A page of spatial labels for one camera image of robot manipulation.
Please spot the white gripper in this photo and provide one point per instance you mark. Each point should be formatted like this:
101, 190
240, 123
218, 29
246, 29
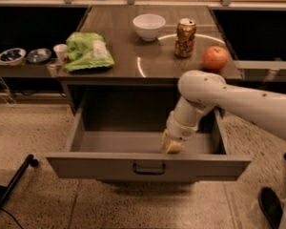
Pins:
178, 129

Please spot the grey top drawer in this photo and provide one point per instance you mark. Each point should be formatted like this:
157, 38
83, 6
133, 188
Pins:
113, 156

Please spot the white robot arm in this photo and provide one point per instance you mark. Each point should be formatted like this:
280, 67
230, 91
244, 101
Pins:
201, 92

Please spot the grey drawer cabinet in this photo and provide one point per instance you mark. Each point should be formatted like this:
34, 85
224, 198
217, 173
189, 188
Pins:
139, 91

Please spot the red apple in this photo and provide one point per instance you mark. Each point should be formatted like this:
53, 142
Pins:
215, 58

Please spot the black shoe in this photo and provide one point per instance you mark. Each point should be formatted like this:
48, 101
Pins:
270, 206

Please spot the gold soda can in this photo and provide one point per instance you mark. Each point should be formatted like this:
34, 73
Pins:
185, 35

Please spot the white bowl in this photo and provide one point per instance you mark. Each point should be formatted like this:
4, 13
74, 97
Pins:
148, 25

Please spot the green chip bag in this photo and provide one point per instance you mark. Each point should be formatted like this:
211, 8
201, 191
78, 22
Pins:
87, 50

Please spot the white paper cup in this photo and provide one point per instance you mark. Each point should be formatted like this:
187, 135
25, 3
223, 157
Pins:
61, 52

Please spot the dark glazed bowl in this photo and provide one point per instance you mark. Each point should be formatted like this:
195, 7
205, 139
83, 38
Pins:
39, 56

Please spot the black chair leg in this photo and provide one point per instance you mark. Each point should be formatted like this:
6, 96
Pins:
5, 191

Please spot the blue patterned bowl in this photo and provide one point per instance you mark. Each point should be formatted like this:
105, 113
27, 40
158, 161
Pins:
13, 57

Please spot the low side shelf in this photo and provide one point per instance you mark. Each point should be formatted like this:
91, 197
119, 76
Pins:
27, 70

